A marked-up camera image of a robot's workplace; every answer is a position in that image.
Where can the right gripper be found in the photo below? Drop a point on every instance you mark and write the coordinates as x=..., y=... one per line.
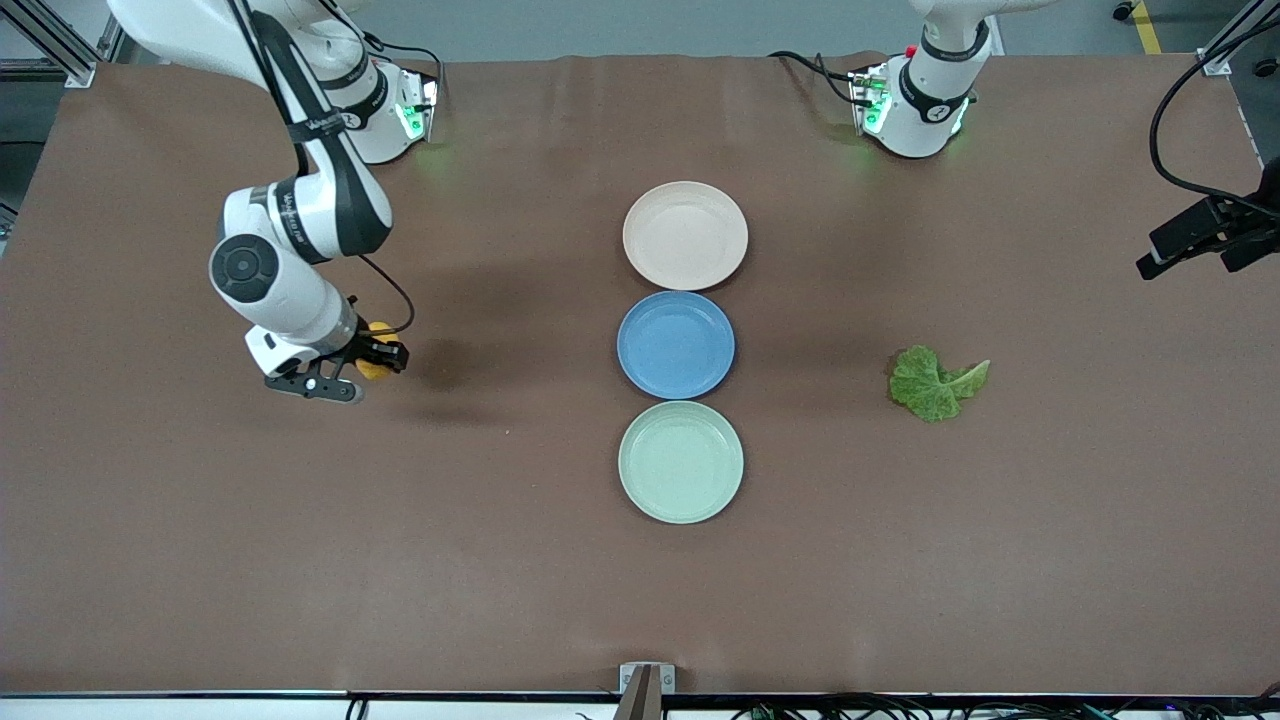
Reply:
x=374, y=350

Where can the yellow lemon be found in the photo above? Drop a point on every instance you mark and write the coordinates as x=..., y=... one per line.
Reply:
x=372, y=374

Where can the green lettuce leaf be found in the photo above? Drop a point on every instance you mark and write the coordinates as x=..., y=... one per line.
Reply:
x=930, y=385

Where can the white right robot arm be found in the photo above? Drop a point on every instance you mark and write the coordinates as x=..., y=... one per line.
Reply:
x=285, y=295

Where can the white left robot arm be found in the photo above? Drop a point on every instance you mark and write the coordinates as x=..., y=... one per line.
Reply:
x=920, y=115

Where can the brown table mat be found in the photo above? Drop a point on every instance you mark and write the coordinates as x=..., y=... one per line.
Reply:
x=300, y=520

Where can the black caster wheel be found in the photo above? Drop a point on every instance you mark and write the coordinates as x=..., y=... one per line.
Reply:
x=1266, y=68
x=1124, y=11

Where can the blue round plate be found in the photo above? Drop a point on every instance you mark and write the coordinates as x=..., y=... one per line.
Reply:
x=675, y=345

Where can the light green round plate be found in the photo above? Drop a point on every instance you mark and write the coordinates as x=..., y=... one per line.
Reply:
x=680, y=462

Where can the beige round plate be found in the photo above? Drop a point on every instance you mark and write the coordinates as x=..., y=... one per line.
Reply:
x=685, y=235

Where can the aluminium frame profile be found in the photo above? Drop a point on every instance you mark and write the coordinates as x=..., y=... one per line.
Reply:
x=60, y=60
x=1225, y=55

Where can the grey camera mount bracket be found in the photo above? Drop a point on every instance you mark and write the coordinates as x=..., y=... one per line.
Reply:
x=628, y=678

